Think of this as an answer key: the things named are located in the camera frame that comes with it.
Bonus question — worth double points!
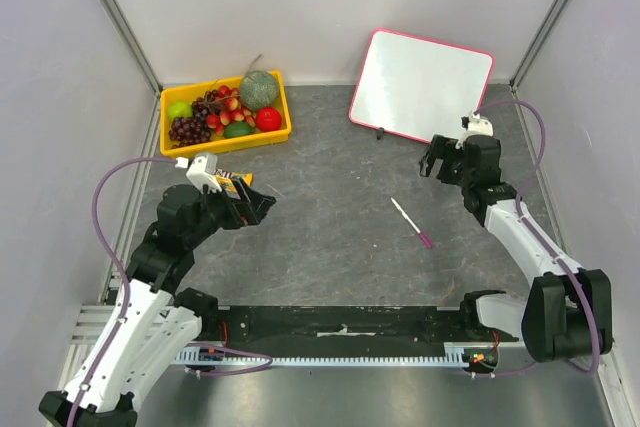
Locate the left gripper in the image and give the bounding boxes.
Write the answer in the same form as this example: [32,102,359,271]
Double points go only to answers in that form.
[185,175,275,247]

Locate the pink framed whiteboard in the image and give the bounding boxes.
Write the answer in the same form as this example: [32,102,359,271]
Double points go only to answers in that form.
[349,29,494,143]

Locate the white pink marker pen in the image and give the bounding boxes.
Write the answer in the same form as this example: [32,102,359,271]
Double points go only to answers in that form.
[390,197,433,249]

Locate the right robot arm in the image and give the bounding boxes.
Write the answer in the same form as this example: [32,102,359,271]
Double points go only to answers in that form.
[420,135,613,363]

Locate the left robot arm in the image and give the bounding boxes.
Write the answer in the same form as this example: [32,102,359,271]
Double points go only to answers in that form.
[39,179,276,426]

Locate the yellow snack packet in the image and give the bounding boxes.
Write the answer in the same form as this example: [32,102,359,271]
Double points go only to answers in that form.
[215,169,254,193]

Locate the green lime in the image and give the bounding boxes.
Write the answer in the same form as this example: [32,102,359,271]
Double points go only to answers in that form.
[223,122,254,139]

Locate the red apple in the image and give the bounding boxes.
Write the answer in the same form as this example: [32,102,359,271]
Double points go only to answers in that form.
[255,107,282,132]

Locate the dark purple grape bunch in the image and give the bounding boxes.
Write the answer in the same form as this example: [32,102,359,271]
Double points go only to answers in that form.
[169,117,212,147]

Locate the green netted melon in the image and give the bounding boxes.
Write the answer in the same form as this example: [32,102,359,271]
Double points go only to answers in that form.
[239,70,280,111]

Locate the green apple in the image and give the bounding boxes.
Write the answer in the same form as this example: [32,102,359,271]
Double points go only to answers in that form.
[167,101,193,122]

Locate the yellow plastic bin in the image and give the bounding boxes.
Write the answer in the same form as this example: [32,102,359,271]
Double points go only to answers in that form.
[160,71,292,158]

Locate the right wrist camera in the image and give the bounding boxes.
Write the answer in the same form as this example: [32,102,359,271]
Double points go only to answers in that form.
[461,112,494,137]

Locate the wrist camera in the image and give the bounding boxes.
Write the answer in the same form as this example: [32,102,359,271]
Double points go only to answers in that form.
[461,112,494,137]
[186,152,222,192]

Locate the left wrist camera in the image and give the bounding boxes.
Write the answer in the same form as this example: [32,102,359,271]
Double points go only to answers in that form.
[186,152,222,192]

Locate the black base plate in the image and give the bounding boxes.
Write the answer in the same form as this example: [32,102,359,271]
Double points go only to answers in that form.
[199,305,516,344]

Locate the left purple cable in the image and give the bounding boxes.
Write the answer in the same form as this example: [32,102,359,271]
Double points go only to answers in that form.
[64,155,189,427]

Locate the light blue cable duct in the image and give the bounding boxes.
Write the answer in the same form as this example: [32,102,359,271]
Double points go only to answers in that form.
[171,342,494,368]

